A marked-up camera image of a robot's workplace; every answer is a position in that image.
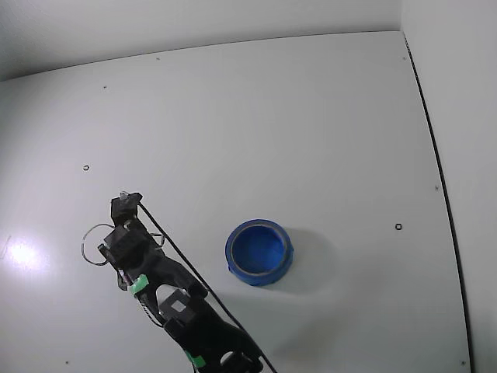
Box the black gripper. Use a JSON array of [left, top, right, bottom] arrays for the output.
[[98, 218, 184, 293]]

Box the blue tape roll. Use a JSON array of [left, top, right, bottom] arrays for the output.
[[224, 218, 295, 288]]

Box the black camera cable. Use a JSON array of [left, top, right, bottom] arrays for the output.
[[137, 201, 279, 373]]

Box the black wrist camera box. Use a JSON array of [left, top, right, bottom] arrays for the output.
[[109, 190, 144, 228]]

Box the thin servo wire loop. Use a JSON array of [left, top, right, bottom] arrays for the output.
[[80, 222, 116, 266]]

